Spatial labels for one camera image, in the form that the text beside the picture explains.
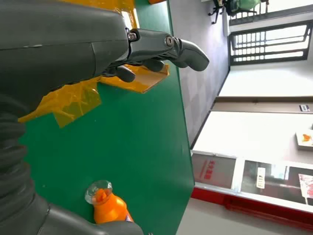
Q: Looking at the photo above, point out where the green office chair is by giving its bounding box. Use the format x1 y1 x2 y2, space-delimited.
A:
208 0 270 25

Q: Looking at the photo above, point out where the brown door frame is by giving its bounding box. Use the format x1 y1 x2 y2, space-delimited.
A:
210 95 313 115

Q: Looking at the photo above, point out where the pink red poster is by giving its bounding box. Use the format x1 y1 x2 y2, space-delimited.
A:
298 173 313 200

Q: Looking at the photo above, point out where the wall picture with orange print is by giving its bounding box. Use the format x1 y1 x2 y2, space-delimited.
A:
295 129 313 152

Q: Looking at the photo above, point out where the white paper label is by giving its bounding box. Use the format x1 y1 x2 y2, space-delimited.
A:
256 166 266 190

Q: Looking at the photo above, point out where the translucent yellow film sheet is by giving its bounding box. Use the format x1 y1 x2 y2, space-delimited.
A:
17 77 103 129

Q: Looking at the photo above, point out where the red fire hydrant cabinet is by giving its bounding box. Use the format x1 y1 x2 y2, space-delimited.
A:
190 149 313 232

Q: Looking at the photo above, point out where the orange detergent bottle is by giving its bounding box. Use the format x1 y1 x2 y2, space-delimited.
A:
84 180 134 225

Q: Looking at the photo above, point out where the ribbed grey left arm sleeve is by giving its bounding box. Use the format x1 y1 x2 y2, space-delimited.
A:
0 94 36 225

